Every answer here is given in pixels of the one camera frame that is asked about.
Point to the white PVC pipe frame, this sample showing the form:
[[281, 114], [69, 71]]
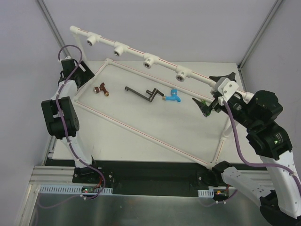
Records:
[[150, 60]]

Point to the aluminium enclosure frame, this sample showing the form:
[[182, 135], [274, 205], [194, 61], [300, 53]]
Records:
[[249, 33]]

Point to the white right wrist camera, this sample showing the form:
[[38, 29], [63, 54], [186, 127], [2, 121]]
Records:
[[224, 89]]

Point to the white cable duct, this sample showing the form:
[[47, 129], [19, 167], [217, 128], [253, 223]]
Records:
[[67, 189], [213, 192]]

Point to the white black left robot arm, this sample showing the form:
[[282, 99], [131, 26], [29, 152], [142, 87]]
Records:
[[60, 116]]

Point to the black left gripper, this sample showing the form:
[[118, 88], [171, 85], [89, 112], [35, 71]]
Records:
[[83, 74]]

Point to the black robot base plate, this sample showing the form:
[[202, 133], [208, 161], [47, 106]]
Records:
[[179, 179]]

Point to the blue plastic faucet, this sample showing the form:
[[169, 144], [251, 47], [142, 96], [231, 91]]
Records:
[[173, 96]]

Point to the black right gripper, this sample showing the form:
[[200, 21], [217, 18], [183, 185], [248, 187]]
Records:
[[216, 96]]

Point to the left white cable duct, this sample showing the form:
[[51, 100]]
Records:
[[67, 189]]

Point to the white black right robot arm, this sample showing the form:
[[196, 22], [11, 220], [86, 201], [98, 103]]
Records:
[[280, 206]]

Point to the green plastic faucet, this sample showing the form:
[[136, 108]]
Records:
[[204, 108]]

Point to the right white cable duct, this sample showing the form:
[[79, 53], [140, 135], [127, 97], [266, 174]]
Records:
[[213, 192]]

